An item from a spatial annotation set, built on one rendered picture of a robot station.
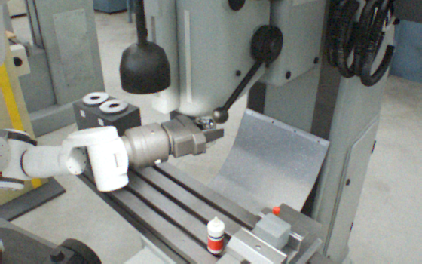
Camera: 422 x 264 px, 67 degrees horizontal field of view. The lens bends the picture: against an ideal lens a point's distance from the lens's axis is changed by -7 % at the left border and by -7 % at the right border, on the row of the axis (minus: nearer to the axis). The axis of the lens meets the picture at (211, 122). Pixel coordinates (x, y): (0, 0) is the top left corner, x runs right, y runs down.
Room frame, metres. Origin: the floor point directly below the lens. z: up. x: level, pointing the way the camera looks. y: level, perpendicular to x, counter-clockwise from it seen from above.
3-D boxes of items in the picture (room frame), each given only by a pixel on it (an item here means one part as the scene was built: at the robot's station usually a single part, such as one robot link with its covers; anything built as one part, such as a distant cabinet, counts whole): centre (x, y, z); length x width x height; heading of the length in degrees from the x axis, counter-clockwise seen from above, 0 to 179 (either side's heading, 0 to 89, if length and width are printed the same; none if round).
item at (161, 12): (0.59, 0.09, 1.45); 0.04 x 0.04 x 0.21; 47
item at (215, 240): (0.58, -0.01, 1.00); 0.04 x 0.04 x 0.11
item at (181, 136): (0.62, 0.09, 1.24); 0.13 x 0.12 x 0.10; 29
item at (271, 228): (0.53, -0.14, 1.05); 0.06 x 0.05 x 0.06; 46
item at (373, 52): (0.73, -0.32, 1.45); 0.18 x 0.16 x 0.21; 137
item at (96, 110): (1.01, 0.36, 1.04); 0.22 x 0.12 x 0.20; 54
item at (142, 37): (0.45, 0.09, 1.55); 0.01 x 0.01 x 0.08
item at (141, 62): (0.45, 0.09, 1.48); 0.07 x 0.07 x 0.06
